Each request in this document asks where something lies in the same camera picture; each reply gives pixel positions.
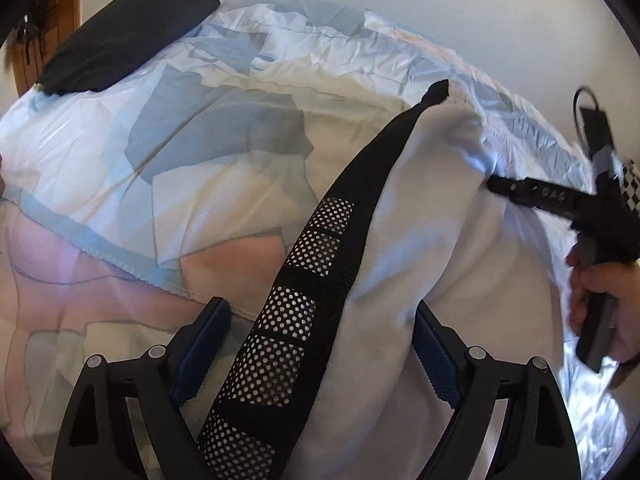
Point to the person's right hand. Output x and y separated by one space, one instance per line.
627 310

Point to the wooden door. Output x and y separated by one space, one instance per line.
62 25

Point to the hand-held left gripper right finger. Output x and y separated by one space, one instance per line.
437 365

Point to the white shorts with black mesh stripe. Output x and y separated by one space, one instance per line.
425 210

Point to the black pillow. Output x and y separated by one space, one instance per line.
125 35

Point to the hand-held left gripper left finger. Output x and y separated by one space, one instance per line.
200 360

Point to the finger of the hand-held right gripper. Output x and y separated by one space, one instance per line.
535 195

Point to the pastel patchwork bedspread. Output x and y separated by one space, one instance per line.
200 125

